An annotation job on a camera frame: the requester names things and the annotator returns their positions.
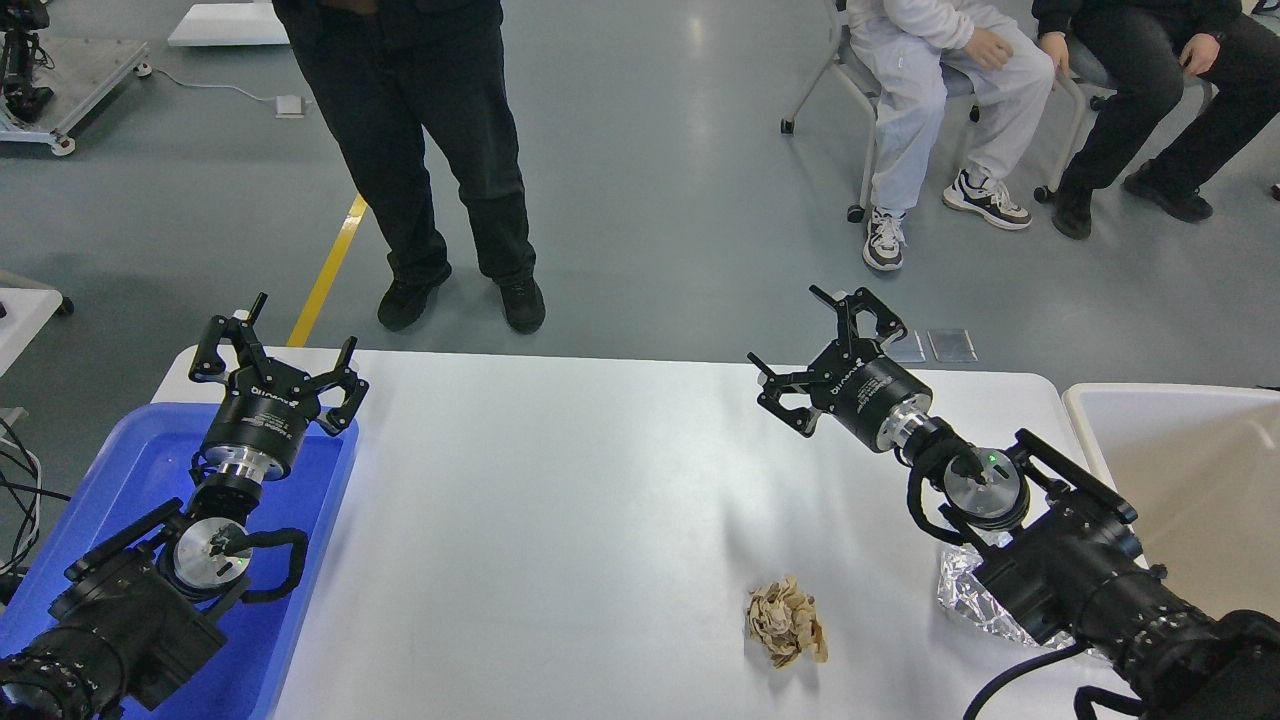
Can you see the standing person in black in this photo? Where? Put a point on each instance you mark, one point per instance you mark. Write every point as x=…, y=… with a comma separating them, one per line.
x=391, y=76

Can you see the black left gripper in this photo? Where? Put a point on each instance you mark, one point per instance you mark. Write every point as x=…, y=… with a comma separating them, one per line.
x=258, y=414

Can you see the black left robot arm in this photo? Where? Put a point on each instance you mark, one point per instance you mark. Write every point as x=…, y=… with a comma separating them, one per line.
x=140, y=615

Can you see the white side table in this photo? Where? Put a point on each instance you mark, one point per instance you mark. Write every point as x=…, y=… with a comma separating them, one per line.
x=28, y=305

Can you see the left floor metal plate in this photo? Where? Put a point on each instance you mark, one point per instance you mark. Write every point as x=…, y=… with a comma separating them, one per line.
x=908, y=349

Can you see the silver foil bag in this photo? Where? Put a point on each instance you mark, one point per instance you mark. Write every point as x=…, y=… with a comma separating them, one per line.
x=966, y=601

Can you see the seated person in white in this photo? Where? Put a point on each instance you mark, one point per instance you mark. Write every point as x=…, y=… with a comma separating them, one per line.
x=906, y=45

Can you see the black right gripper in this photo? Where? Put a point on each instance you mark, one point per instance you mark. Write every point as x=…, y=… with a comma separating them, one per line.
x=868, y=392

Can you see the beige plastic bin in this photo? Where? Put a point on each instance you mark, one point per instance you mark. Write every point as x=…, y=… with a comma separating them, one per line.
x=1200, y=464

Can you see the floor metal plate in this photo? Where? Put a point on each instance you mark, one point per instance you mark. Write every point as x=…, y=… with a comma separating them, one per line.
x=952, y=346
x=908, y=349

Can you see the seated person in black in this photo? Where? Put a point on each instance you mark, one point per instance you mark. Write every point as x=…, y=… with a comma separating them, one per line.
x=1151, y=49

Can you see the crumpled brown paper ball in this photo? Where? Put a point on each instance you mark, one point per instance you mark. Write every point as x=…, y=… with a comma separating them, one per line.
x=784, y=619

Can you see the right floor metal plate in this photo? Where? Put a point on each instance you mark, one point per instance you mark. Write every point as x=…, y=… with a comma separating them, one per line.
x=952, y=346

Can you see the white floor platform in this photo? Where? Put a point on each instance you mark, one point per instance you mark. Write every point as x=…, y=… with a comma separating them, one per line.
x=244, y=23

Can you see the grey office chair left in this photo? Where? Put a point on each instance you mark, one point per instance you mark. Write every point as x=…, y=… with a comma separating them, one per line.
x=840, y=60

